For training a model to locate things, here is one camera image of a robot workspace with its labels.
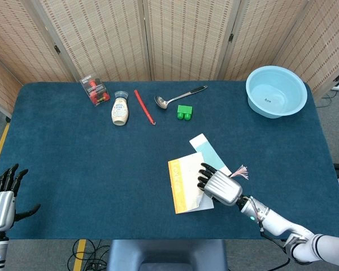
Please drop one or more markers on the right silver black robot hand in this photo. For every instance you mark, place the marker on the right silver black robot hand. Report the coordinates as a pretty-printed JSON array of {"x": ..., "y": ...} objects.
[{"x": 223, "y": 187}]

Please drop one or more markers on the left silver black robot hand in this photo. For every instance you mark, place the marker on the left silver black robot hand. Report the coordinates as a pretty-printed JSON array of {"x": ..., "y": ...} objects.
[{"x": 0, "y": 209}]

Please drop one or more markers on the yellow and white notebook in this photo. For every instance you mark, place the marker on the yellow and white notebook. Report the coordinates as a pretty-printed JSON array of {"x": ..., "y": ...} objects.
[{"x": 186, "y": 180}]

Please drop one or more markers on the teal white bookmark pink tassel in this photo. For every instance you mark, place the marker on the teal white bookmark pink tassel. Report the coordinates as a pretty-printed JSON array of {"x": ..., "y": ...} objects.
[{"x": 206, "y": 149}]

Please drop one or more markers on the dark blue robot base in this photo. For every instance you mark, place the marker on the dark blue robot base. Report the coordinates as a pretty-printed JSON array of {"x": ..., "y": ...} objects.
[{"x": 166, "y": 254}]

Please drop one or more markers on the green toy building brick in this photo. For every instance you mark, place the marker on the green toy building brick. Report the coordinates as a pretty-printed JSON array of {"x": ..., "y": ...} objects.
[{"x": 185, "y": 110}]

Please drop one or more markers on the dark blue table cloth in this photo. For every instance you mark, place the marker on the dark blue table cloth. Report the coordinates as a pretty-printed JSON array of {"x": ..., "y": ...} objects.
[{"x": 87, "y": 169}]

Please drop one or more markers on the office chair base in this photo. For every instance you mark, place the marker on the office chair base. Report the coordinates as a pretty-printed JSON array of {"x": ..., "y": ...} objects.
[{"x": 0, "y": 111}]

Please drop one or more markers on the light blue plastic basin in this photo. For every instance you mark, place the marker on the light blue plastic basin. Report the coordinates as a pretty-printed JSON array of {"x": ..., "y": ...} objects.
[{"x": 277, "y": 93}]

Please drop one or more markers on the red pen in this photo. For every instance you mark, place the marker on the red pen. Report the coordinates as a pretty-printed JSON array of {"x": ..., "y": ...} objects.
[{"x": 143, "y": 105}]

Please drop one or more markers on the cream sauce squeeze bottle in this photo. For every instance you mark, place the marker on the cream sauce squeeze bottle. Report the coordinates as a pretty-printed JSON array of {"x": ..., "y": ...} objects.
[{"x": 120, "y": 111}]

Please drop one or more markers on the clear box of red pieces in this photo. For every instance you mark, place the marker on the clear box of red pieces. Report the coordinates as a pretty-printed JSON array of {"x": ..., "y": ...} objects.
[{"x": 94, "y": 89}]

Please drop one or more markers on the woven folding screen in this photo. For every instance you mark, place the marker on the woven folding screen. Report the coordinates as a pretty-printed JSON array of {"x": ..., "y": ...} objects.
[{"x": 101, "y": 36}]

